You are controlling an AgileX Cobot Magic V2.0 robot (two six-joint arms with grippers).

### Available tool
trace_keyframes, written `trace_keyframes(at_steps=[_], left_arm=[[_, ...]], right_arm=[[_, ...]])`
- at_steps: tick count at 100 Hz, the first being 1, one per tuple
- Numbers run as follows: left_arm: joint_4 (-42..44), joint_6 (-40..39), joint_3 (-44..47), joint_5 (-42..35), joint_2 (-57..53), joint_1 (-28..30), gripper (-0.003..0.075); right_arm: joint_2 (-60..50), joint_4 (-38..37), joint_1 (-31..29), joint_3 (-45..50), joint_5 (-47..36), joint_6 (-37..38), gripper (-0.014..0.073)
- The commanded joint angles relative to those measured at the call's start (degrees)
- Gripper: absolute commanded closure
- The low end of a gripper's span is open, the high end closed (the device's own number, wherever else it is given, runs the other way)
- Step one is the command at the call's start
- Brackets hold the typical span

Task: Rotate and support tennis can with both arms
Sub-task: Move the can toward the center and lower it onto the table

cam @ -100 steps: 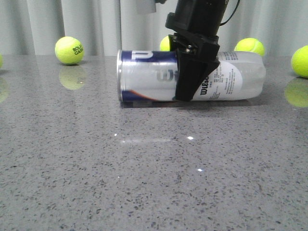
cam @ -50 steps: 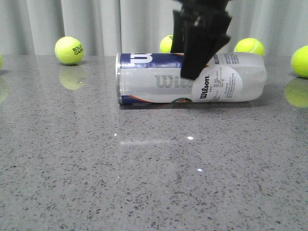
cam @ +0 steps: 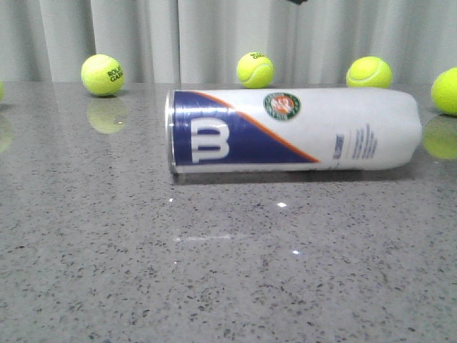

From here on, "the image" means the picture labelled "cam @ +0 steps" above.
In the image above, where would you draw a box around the black gripper tip at top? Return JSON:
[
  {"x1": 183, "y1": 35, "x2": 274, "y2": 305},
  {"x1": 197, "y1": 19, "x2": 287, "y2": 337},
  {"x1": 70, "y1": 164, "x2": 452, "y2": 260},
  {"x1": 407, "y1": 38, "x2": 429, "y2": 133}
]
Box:
[{"x1": 288, "y1": 0, "x2": 308, "y2": 5}]

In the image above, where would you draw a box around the white blue tennis ball can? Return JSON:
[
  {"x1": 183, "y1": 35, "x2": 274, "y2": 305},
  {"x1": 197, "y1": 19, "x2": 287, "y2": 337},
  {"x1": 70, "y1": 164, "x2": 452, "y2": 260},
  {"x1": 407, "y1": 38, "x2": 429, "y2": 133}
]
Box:
[{"x1": 165, "y1": 88, "x2": 422, "y2": 174}]

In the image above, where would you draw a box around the yellow tennis ball centre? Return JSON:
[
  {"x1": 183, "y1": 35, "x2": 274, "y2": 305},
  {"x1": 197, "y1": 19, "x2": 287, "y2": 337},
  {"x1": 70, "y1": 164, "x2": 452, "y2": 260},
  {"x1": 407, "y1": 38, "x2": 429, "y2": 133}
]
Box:
[{"x1": 236, "y1": 51, "x2": 274, "y2": 89}]

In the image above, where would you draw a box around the yellow Wilson tennis ball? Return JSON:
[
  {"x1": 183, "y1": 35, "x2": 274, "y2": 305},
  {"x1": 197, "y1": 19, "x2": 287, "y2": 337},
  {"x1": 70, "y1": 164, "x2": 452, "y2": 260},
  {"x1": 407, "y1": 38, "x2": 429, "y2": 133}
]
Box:
[{"x1": 346, "y1": 56, "x2": 393, "y2": 89}]

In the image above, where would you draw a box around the yellow tennis ball far right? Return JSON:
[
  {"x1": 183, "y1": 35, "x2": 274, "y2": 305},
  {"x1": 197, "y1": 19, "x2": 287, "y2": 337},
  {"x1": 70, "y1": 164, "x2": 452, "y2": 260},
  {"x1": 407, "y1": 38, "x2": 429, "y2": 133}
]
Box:
[{"x1": 431, "y1": 67, "x2": 457, "y2": 116}]

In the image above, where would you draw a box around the yellow Roland Garros tennis ball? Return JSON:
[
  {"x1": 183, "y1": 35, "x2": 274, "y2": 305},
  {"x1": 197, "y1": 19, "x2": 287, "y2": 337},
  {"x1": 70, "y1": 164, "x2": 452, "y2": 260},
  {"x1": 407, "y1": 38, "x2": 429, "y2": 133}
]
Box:
[{"x1": 81, "y1": 54, "x2": 124, "y2": 96}]

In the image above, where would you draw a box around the yellow tennis ball far left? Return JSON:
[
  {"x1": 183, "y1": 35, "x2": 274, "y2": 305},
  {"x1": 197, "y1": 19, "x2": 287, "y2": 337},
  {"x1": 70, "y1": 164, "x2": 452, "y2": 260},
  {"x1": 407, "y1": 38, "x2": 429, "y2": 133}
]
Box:
[{"x1": 0, "y1": 81, "x2": 4, "y2": 101}]

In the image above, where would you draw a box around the white pleated curtain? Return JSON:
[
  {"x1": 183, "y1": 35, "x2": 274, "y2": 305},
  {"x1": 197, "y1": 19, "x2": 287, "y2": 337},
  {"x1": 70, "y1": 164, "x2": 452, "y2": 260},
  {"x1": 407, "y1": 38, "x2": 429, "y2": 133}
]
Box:
[{"x1": 1, "y1": 1, "x2": 456, "y2": 84}]

